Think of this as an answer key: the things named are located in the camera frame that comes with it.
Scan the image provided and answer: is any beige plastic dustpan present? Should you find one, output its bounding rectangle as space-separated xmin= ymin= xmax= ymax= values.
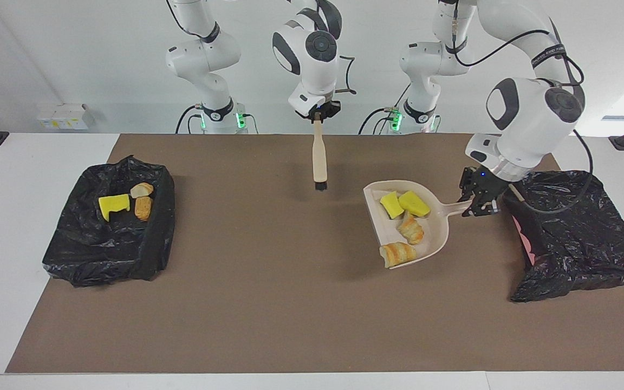
xmin=363 ymin=180 xmax=475 ymax=270

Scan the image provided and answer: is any large yellow sponge piece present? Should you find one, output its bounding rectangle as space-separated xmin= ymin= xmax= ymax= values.
xmin=398 ymin=190 xmax=431 ymax=217

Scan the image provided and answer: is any small striped toy croissant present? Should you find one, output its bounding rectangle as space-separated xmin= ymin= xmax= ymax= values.
xmin=397 ymin=211 xmax=425 ymax=245

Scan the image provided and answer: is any small yellow sponge piece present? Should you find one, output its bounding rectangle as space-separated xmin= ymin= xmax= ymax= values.
xmin=380 ymin=191 xmax=405 ymax=220

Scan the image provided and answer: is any large striped toy croissant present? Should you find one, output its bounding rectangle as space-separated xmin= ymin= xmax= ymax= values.
xmin=379 ymin=242 xmax=417 ymax=269

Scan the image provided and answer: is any brown toy nugget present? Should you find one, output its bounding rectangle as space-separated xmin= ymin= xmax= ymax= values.
xmin=134 ymin=196 xmax=154 ymax=222

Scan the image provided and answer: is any notched yellow sponge piece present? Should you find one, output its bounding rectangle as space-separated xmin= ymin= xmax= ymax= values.
xmin=98 ymin=193 xmax=131 ymax=223

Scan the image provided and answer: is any black bag lined pink bin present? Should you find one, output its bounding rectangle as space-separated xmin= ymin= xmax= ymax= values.
xmin=503 ymin=170 xmax=624 ymax=303

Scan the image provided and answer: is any brown table mat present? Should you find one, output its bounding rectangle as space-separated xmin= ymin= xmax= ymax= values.
xmin=4 ymin=133 xmax=624 ymax=374

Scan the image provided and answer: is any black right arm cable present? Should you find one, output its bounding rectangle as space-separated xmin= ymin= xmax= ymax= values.
xmin=167 ymin=0 xmax=357 ymax=95

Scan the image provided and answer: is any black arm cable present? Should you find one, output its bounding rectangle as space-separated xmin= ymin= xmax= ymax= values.
xmin=453 ymin=0 xmax=594 ymax=215
xmin=167 ymin=0 xmax=357 ymax=95

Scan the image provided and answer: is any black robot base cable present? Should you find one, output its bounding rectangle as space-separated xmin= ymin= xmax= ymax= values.
xmin=358 ymin=106 xmax=399 ymax=134
xmin=175 ymin=105 xmax=204 ymax=134

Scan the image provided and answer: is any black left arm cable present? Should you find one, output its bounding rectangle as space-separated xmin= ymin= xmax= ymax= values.
xmin=453 ymin=0 xmax=594 ymax=215

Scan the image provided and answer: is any white wall socket box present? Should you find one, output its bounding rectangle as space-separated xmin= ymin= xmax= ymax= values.
xmin=37 ymin=103 xmax=89 ymax=131

